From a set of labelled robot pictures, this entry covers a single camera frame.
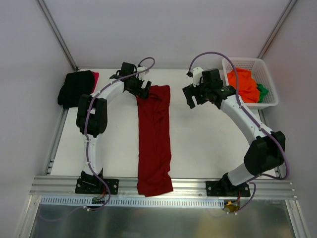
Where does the dark red t shirt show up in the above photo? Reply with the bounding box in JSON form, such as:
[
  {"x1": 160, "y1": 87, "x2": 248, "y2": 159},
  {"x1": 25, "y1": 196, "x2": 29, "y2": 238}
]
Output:
[{"x1": 137, "y1": 85, "x2": 173, "y2": 197}]

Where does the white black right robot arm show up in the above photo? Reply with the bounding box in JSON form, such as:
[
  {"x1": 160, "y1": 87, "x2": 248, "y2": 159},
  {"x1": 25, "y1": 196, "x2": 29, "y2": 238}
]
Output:
[{"x1": 183, "y1": 67, "x2": 286, "y2": 196}]

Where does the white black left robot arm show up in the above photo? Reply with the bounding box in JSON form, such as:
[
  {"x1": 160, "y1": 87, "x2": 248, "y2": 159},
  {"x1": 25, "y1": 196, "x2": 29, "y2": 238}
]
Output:
[{"x1": 76, "y1": 62, "x2": 152, "y2": 193}]

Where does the orange t shirt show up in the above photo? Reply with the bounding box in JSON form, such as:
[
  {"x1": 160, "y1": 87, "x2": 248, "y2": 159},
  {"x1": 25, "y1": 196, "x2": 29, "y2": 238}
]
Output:
[{"x1": 236, "y1": 68, "x2": 260, "y2": 103}]

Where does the folded pink t shirt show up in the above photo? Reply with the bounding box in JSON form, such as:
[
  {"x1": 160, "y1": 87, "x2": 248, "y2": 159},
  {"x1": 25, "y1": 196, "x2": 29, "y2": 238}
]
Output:
[{"x1": 91, "y1": 71, "x2": 99, "y2": 93}]

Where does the white plastic basket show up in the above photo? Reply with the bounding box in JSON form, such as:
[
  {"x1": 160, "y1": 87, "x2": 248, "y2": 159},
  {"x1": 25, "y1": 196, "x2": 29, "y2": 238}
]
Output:
[{"x1": 222, "y1": 57, "x2": 278, "y2": 110}]

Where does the green t shirt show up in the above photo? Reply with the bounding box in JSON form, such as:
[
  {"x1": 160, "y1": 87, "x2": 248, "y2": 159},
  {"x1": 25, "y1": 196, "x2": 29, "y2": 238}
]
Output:
[{"x1": 257, "y1": 84, "x2": 269, "y2": 103}]

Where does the folded black t shirt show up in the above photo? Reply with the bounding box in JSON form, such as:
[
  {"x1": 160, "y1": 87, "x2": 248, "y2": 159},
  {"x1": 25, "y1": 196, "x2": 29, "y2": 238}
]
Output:
[{"x1": 57, "y1": 70, "x2": 94, "y2": 109}]

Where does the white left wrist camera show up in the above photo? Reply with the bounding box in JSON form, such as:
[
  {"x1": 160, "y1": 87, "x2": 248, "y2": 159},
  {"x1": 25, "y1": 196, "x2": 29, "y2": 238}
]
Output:
[{"x1": 137, "y1": 66, "x2": 149, "y2": 81}]

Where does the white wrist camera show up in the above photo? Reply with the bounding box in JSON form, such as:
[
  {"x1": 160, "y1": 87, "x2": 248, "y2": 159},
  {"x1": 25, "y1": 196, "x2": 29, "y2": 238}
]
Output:
[
  {"x1": 137, "y1": 66, "x2": 149, "y2": 81},
  {"x1": 186, "y1": 67, "x2": 204, "y2": 87}
]

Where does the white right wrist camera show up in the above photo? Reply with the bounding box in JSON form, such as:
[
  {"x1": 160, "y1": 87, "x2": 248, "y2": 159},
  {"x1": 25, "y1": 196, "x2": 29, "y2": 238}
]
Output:
[{"x1": 186, "y1": 67, "x2": 204, "y2": 87}]

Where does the aluminium right table rail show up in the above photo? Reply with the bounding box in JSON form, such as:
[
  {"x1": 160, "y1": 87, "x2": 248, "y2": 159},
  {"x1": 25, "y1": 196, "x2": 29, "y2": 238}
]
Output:
[{"x1": 258, "y1": 110, "x2": 285, "y2": 180}]

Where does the aluminium table rail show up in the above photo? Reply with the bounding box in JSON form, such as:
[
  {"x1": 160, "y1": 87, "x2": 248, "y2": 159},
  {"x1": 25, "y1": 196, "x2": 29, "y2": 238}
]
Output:
[
  {"x1": 43, "y1": 109, "x2": 68, "y2": 176},
  {"x1": 258, "y1": 110, "x2": 285, "y2": 180}
]

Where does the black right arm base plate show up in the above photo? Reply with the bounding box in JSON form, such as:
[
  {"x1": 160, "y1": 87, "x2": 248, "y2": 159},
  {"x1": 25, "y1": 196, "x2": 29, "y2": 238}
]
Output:
[{"x1": 206, "y1": 181, "x2": 251, "y2": 197}]

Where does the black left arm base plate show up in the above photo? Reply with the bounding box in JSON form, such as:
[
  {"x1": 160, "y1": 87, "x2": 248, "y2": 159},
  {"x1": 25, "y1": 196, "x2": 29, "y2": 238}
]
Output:
[{"x1": 75, "y1": 178, "x2": 119, "y2": 195}]

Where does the aluminium left corner post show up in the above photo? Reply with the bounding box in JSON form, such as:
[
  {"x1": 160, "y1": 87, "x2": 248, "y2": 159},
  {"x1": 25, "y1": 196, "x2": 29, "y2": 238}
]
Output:
[{"x1": 35, "y1": 0, "x2": 79, "y2": 71}]

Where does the aluminium corner post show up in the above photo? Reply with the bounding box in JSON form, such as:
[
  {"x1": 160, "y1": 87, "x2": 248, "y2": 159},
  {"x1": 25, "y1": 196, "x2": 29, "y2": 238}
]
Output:
[
  {"x1": 35, "y1": 0, "x2": 79, "y2": 71},
  {"x1": 257, "y1": 0, "x2": 298, "y2": 59}
]

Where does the aluminium right corner post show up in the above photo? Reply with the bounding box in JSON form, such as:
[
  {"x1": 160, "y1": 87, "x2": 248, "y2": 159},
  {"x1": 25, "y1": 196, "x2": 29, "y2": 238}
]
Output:
[{"x1": 257, "y1": 0, "x2": 298, "y2": 59}]

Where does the aluminium left table rail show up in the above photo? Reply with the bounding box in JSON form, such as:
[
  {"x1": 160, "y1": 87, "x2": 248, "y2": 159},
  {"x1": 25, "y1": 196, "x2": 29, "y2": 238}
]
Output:
[{"x1": 43, "y1": 109, "x2": 68, "y2": 176}]

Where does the aluminium front mounting rail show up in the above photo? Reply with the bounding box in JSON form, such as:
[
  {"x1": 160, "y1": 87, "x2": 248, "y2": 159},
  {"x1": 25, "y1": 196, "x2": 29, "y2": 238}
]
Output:
[{"x1": 29, "y1": 175, "x2": 298, "y2": 200}]

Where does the white slotted cable duct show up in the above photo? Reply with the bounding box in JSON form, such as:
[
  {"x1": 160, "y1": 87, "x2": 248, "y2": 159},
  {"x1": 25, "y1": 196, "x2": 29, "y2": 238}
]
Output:
[{"x1": 40, "y1": 195, "x2": 224, "y2": 209}]

